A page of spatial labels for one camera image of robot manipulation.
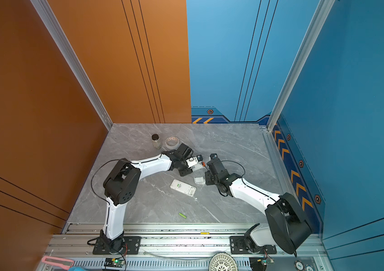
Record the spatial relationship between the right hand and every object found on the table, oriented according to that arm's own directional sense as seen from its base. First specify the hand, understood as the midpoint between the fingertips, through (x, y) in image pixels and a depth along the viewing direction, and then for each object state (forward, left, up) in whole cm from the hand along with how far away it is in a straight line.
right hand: (208, 174), depth 89 cm
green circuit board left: (-38, +41, -8) cm, 56 cm away
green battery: (-19, +13, -6) cm, 24 cm away
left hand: (+9, +11, -5) cm, 15 cm away
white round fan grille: (-38, -5, -5) cm, 38 cm away
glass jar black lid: (+22, +31, +2) cm, 38 cm away
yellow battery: (-26, +2, -9) cm, 28 cm away
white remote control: (-5, +13, -5) cm, 15 cm away
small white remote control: (+7, +6, -3) cm, 9 cm away
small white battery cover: (0, +5, -6) cm, 8 cm away
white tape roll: (+28, +23, -6) cm, 36 cm away
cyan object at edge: (-40, +53, -3) cm, 67 cm away
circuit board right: (-38, -20, -8) cm, 44 cm away
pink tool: (-38, +60, -5) cm, 72 cm away
